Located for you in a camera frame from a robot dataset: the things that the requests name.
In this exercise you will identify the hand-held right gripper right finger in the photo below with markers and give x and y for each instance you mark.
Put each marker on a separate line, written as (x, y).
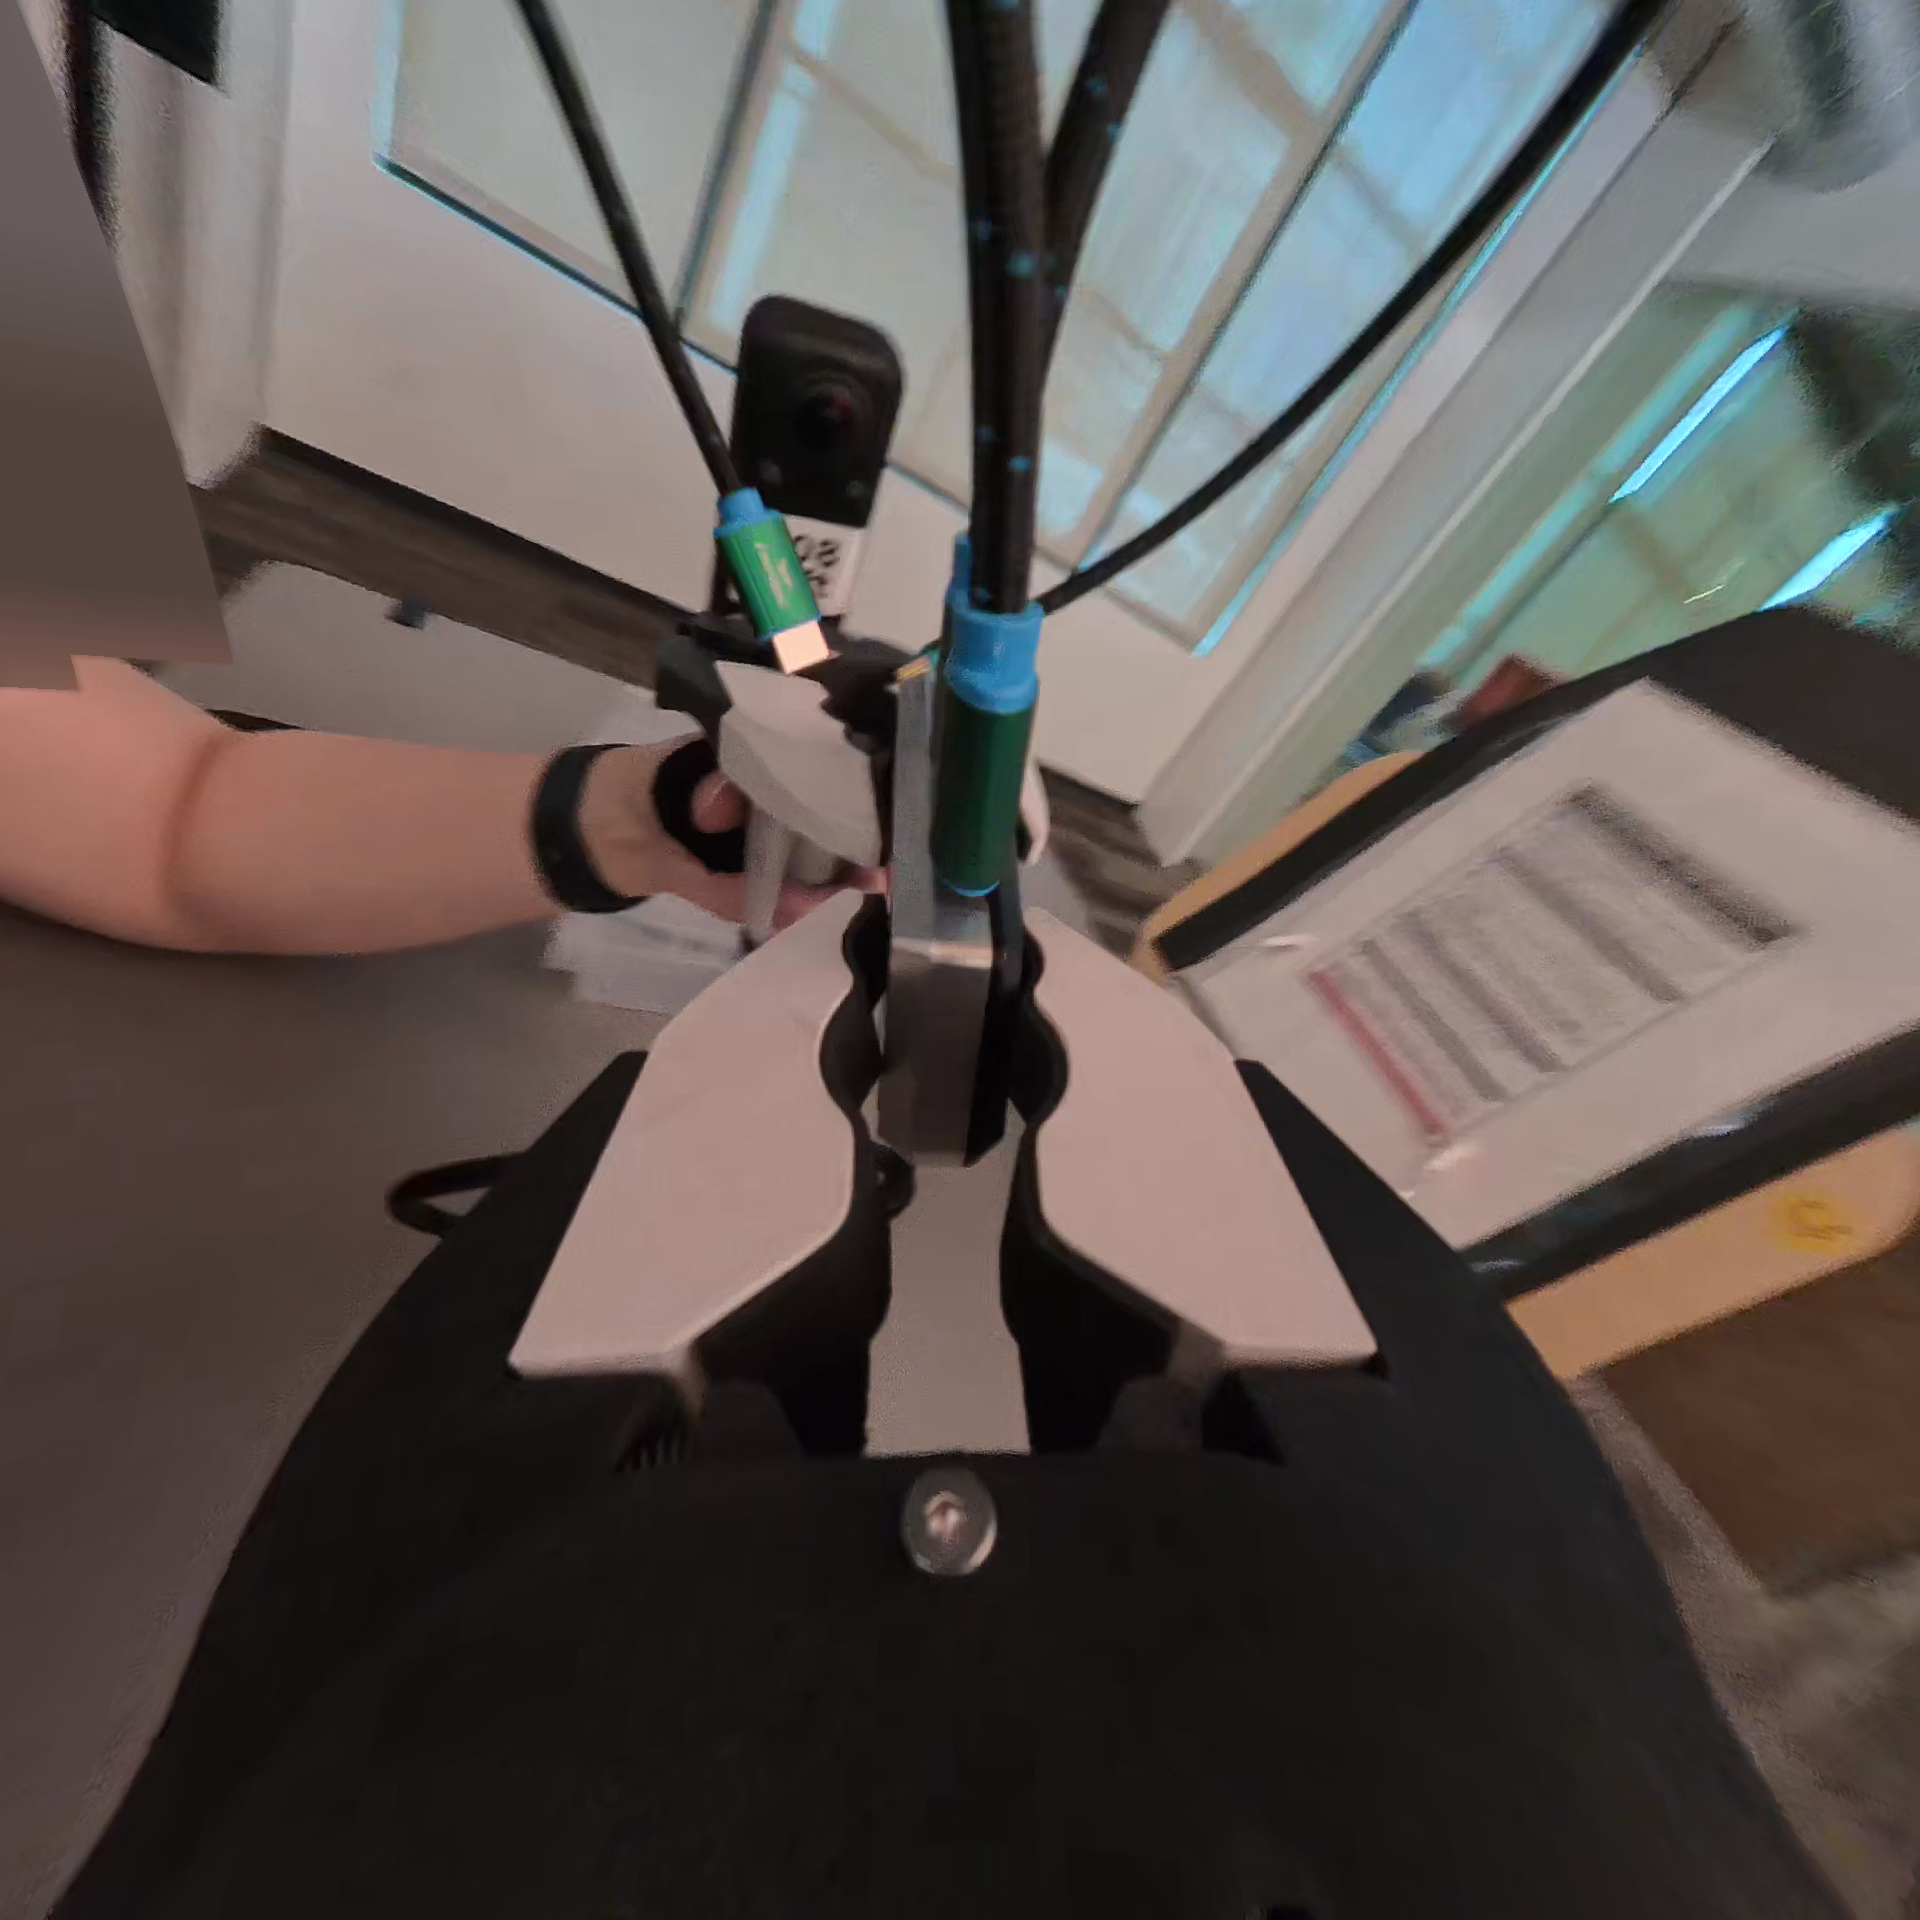
(1199, 1198)

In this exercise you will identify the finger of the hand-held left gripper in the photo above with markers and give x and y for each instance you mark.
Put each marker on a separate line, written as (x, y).
(1036, 817)
(796, 764)

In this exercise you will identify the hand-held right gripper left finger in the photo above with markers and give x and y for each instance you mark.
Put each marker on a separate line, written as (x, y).
(692, 1198)

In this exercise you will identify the person's left forearm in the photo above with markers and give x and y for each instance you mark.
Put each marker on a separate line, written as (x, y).
(300, 824)

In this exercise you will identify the person's left hand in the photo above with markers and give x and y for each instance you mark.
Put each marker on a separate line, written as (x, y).
(633, 840)

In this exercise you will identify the black wrist band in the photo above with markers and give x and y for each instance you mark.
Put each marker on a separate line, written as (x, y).
(563, 840)

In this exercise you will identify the instruction sheet in plastic sleeve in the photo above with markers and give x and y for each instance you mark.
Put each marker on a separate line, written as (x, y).
(1547, 945)

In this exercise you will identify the sign stand with white base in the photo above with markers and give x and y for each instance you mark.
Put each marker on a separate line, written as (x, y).
(1650, 1278)

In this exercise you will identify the large paned window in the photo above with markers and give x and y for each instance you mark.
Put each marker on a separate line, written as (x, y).
(1277, 226)

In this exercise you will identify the silver spiral duct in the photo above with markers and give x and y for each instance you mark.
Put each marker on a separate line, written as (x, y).
(1844, 89)

